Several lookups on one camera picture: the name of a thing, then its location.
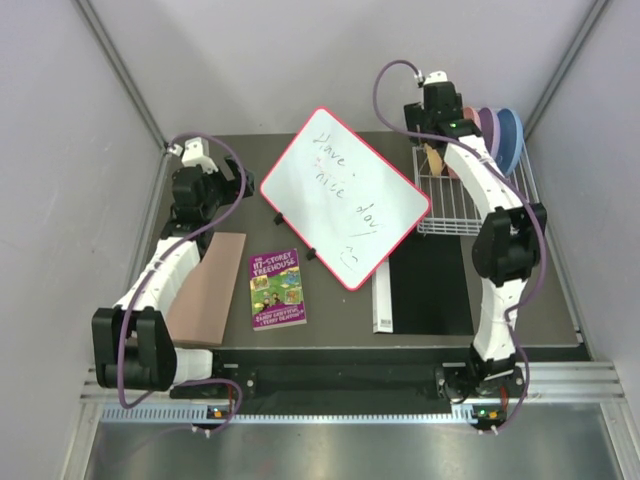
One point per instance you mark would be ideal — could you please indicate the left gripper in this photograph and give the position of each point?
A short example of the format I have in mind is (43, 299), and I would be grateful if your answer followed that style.
(231, 186)

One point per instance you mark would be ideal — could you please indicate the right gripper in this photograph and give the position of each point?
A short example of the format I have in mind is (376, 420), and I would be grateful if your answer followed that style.
(413, 117)

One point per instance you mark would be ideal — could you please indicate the pink plate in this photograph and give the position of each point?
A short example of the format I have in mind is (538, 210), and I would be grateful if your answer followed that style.
(471, 114)

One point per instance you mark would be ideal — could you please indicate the yellow plate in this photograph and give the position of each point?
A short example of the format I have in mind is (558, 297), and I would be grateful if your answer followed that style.
(434, 160)

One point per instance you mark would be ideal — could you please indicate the white wire dish rack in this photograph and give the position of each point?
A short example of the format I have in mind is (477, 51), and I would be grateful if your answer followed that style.
(453, 211)

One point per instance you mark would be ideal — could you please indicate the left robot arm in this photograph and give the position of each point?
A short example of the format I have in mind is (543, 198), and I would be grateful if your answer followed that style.
(132, 345)

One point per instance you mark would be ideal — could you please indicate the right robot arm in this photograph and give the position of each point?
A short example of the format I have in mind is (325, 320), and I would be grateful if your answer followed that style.
(510, 243)

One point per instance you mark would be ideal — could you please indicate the purple plate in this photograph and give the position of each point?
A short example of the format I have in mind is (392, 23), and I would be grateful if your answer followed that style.
(490, 128)

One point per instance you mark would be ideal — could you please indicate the blue plate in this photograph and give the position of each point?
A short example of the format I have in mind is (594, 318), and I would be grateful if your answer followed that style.
(511, 141)

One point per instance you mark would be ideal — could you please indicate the red-framed whiteboard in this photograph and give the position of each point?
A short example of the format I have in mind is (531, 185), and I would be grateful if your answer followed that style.
(342, 198)

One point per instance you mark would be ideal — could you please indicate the purple treehouse book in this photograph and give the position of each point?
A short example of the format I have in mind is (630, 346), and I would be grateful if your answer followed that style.
(277, 298)

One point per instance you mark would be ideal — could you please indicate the brown cardboard sheet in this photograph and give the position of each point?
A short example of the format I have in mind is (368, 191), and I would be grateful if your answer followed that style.
(198, 316)

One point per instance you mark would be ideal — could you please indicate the black flat box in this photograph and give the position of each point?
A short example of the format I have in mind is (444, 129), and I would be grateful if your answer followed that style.
(422, 289)

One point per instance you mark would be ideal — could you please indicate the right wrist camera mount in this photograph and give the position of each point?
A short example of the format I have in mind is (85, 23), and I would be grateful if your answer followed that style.
(434, 77)

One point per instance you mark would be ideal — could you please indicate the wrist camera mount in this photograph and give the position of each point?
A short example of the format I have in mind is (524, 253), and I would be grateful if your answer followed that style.
(194, 153)
(434, 77)

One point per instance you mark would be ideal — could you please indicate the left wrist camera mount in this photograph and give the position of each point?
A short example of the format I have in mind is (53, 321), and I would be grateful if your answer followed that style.
(194, 153)

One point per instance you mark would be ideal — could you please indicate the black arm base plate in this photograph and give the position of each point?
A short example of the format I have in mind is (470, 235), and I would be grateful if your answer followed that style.
(423, 370)

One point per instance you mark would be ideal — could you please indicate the aluminium front rail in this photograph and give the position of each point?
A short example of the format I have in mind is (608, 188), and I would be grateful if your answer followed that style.
(551, 383)

